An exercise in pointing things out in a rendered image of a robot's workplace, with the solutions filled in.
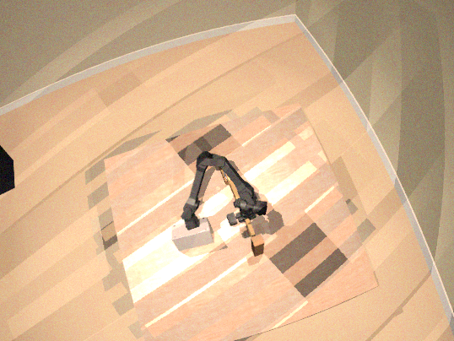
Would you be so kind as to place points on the long brown wooden rail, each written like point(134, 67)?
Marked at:
point(236, 195)

